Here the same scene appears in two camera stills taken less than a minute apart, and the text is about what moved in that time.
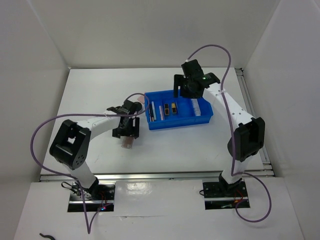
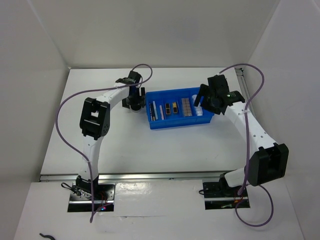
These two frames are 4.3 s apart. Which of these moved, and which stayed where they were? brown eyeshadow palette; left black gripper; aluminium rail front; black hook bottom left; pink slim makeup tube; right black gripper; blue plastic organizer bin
Moved: right black gripper; brown eyeshadow palette; left black gripper
Stayed: blue plastic organizer bin; black hook bottom left; aluminium rail front; pink slim makeup tube
